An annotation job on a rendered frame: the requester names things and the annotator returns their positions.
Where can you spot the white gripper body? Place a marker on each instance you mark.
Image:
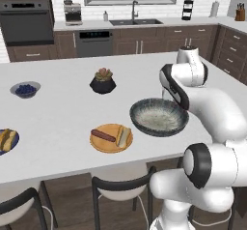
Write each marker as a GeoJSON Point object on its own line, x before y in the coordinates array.
{"type": "Point", "coordinates": [165, 94]}

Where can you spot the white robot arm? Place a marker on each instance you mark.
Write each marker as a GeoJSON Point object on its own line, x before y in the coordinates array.
{"type": "Point", "coordinates": [222, 111]}

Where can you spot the dark grey speckled bowl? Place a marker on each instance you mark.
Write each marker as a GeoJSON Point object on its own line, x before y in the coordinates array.
{"type": "Point", "coordinates": [159, 118]}

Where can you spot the pale hot dog bun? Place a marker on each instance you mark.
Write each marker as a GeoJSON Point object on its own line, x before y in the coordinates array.
{"type": "Point", "coordinates": [123, 137]}
{"type": "Point", "coordinates": [9, 139]}

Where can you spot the brown sausage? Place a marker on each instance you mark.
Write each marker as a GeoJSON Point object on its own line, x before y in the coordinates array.
{"type": "Point", "coordinates": [2, 138]}
{"type": "Point", "coordinates": [103, 135]}

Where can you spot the round wooden plate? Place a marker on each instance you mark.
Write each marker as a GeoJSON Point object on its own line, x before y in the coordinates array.
{"type": "Point", "coordinates": [109, 146]}

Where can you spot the blue bowl of blueberries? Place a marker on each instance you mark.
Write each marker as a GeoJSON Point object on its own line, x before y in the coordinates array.
{"type": "Point", "coordinates": [25, 90]}

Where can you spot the dark blue plate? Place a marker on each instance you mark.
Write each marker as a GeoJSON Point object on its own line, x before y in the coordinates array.
{"type": "Point", "coordinates": [15, 142]}

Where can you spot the brown lower cupboards run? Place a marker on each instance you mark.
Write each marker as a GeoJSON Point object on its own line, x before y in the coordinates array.
{"type": "Point", "coordinates": [233, 53]}
{"type": "Point", "coordinates": [151, 40]}

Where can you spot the succulent in black pot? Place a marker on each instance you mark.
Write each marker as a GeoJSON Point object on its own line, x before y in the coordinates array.
{"type": "Point", "coordinates": [103, 83]}

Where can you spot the dark double sink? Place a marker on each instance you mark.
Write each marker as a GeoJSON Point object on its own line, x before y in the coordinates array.
{"type": "Point", "coordinates": [135, 22]}

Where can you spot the grey dishwasher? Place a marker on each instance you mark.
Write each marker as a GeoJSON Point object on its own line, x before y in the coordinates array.
{"type": "Point", "coordinates": [94, 43]}

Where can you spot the black and white jar rack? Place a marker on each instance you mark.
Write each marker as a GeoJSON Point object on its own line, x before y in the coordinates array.
{"type": "Point", "coordinates": [187, 10]}

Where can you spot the dark sink tap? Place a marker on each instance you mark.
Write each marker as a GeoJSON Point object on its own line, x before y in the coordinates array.
{"type": "Point", "coordinates": [134, 11]}

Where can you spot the white soap dispenser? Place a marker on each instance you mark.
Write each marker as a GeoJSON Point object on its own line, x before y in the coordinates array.
{"type": "Point", "coordinates": [105, 16]}

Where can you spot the white paper towel roll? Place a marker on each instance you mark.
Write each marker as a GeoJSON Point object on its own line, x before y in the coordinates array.
{"type": "Point", "coordinates": [214, 9]}

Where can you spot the wooden knife block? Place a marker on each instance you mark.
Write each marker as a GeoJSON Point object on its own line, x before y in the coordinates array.
{"type": "Point", "coordinates": [240, 14]}

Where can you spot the steel coffee machine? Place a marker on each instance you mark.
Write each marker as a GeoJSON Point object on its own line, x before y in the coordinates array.
{"type": "Point", "coordinates": [73, 14]}

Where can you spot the brown drawer under oven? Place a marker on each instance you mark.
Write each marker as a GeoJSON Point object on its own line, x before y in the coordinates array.
{"type": "Point", "coordinates": [32, 53]}

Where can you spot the steel wall oven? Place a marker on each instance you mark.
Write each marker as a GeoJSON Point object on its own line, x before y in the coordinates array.
{"type": "Point", "coordinates": [26, 22]}

